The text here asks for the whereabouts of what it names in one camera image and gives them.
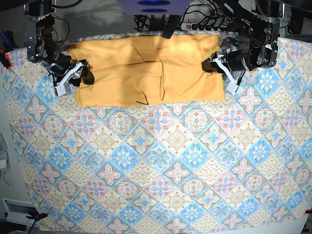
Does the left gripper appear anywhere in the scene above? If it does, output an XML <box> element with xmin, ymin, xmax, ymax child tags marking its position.
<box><xmin>201</xmin><ymin>50</ymin><xmax>254</xmax><ymax>95</ymax></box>

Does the white power strip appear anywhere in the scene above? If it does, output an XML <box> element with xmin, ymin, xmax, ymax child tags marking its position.
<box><xmin>180</xmin><ymin>22</ymin><xmax>222</xmax><ymax>32</ymax></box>

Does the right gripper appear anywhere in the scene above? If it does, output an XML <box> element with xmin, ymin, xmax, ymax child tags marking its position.
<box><xmin>45</xmin><ymin>55</ymin><xmax>95</xmax><ymax>97</ymax></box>

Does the grey plastic box stack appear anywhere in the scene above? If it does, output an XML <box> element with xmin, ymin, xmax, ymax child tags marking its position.
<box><xmin>0</xmin><ymin>133</ymin><xmax>10</xmax><ymax>172</ymax></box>

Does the purple blue robot base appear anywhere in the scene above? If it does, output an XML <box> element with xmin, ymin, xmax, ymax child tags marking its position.
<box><xmin>117</xmin><ymin>0</ymin><xmax>191</xmax><ymax>15</ymax></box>

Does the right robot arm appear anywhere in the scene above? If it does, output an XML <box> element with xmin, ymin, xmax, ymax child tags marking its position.
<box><xmin>24</xmin><ymin>0</ymin><xmax>95</xmax><ymax>97</ymax></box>

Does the orange black corner clamp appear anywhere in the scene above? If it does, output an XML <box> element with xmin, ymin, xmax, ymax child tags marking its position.
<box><xmin>26</xmin><ymin>212</ymin><xmax>48</xmax><ymax>221</ymax></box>

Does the red black table clamp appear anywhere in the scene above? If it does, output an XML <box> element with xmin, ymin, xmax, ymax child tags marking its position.
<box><xmin>0</xmin><ymin>31</ymin><xmax>13</xmax><ymax>69</ymax></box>

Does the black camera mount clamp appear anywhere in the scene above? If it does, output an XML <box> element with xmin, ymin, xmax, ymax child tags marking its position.
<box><xmin>162</xmin><ymin>15</ymin><xmax>181</xmax><ymax>39</ymax></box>

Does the orange right corner clamp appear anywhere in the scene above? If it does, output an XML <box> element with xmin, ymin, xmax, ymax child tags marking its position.
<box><xmin>305</xmin><ymin>209</ymin><xmax>312</xmax><ymax>215</ymax></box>

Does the patterned blue pink tablecloth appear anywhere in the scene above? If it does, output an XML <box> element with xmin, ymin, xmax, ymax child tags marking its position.
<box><xmin>0</xmin><ymin>39</ymin><xmax>312</xmax><ymax>234</ymax></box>

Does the orange T-shirt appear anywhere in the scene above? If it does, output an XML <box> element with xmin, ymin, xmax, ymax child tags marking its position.
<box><xmin>67</xmin><ymin>35</ymin><xmax>225</xmax><ymax>107</ymax></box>

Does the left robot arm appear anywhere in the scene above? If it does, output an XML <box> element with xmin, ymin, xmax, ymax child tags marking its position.
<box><xmin>202</xmin><ymin>0</ymin><xmax>281</xmax><ymax>94</ymax></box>

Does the white metal rail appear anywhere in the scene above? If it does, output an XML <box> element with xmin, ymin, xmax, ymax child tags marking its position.
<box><xmin>1</xmin><ymin>198</ymin><xmax>37</xmax><ymax>227</ymax></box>

